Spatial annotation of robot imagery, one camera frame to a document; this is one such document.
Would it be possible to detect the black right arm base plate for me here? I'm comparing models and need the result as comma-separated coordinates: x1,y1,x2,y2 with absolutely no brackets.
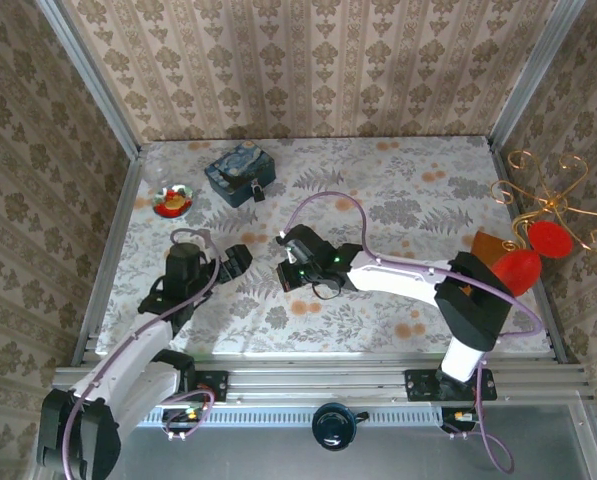
404,368,498,403

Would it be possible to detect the glass bowl with red sweets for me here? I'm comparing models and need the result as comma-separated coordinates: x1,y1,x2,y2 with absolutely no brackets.
151,183,196,219

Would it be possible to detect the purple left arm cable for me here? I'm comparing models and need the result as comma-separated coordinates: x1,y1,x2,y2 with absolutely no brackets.
60,227,225,480

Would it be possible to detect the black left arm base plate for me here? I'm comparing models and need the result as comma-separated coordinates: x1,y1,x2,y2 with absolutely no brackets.
177,369,230,404

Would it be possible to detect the black round knob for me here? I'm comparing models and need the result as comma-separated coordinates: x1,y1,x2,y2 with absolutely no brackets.
311,402,370,452

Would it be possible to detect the blue starry night tin box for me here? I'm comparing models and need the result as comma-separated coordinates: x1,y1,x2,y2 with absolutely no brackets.
203,142,278,209

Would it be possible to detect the clear drinking glass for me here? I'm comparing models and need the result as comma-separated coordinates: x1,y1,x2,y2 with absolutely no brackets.
142,158,175,185

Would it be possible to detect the floral tablecloth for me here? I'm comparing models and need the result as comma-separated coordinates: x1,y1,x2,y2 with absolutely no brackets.
97,135,552,357

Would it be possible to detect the aluminium corner post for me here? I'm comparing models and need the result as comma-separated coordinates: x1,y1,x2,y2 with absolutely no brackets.
35,0,142,159
487,0,587,147

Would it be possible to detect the gold wire ornament stand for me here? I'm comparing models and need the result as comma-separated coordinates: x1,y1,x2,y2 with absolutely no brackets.
490,149,597,254

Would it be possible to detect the orange brown flat board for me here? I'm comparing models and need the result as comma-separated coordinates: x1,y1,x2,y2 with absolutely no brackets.
470,230,505,267

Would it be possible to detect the red round disc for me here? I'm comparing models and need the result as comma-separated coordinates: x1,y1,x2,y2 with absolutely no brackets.
491,249,544,298
527,220,575,260

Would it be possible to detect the black power connector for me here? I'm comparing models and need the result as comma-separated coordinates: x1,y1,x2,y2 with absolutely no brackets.
441,406,478,432
161,406,205,427

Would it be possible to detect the slotted grey cable duct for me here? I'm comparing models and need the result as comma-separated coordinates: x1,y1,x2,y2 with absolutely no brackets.
142,405,447,427

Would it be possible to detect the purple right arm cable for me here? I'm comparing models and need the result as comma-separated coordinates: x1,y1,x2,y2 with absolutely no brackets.
279,192,547,475

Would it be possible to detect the aluminium front rail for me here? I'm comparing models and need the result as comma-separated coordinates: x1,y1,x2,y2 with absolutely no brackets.
51,351,593,402

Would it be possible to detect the aluminium side rail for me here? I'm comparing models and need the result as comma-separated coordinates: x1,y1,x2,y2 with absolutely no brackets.
71,149,145,367
487,139,580,365

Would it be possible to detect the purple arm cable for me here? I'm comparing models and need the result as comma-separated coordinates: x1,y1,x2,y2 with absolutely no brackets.
60,227,225,480
279,192,547,475

